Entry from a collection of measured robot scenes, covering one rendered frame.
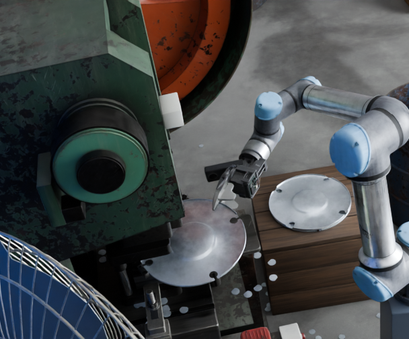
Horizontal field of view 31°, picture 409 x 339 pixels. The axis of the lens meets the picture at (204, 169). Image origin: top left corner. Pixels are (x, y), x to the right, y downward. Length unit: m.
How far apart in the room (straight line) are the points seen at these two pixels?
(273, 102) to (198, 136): 1.60
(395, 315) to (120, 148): 1.12
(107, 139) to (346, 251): 1.41
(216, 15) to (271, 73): 2.07
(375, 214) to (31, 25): 0.94
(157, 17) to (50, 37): 0.55
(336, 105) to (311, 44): 2.23
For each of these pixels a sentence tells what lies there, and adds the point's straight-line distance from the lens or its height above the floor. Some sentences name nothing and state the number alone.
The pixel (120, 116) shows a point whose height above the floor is 1.40.
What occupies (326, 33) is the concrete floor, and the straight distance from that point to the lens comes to 4.33.
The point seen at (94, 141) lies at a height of 1.39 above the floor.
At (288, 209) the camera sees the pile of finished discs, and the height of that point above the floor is 0.36.
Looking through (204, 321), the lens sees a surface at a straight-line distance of 1.90.
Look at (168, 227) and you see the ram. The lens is 1.83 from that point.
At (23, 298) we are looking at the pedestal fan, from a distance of 1.02.
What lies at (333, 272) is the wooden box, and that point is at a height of 0.18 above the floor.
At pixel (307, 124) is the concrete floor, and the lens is 3.62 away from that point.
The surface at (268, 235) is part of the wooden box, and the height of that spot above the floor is 0.35.
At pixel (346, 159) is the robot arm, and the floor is 1.03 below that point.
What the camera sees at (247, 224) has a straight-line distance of 2.01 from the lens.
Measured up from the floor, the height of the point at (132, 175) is 1.30.
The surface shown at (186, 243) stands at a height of 0.80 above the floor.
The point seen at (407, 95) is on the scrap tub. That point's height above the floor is 0.43.
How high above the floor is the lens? 2.17
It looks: 39 degrees down
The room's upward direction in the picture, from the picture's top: 11 degrees counter-clockwise
